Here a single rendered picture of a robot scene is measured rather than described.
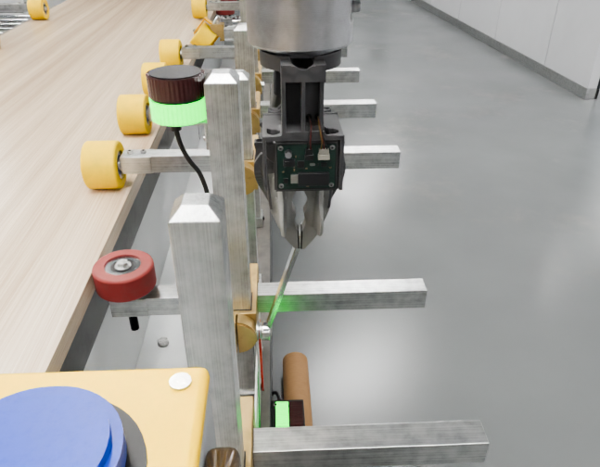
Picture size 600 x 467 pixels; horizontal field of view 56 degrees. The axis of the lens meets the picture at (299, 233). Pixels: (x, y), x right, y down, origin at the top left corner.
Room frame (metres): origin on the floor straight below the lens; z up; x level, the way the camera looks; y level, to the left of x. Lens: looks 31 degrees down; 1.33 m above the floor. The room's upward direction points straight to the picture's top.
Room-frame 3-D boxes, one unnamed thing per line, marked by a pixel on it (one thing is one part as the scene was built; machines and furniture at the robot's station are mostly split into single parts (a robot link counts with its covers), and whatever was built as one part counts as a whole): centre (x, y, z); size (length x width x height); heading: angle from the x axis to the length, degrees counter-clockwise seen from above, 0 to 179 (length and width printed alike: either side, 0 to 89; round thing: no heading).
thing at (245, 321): (0.61, 0.09, 0.84); 0.13 x 0.06 x 0.05; 3
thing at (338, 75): (1.38, 0.10, 0.95); 0.50 x 0.04 x 0.04; 93
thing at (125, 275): (0.62, 0.24, 0.85); 0.08 x 0.08 x 0.11
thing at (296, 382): (1.19, 0.01, 0.04); 0.30 x 0.08 x 0.08; 3
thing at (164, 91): (0.59, 0.13, 1.16); 0.06 x 0.06 x 0.02
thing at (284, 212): (0.49, 0.01, 1.05); 0.06 x 0.03 x 0.09; 3
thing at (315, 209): (0.50, -0.02, 1.05); 0.06 x 0.03 x 0.09; 3
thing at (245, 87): (0.84, 0.09, 0.86); 0.03 x 0.03 x 0.48; 3
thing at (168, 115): (0.59, 0.13, 1.13); 0.06 x 0.06 x 0.02
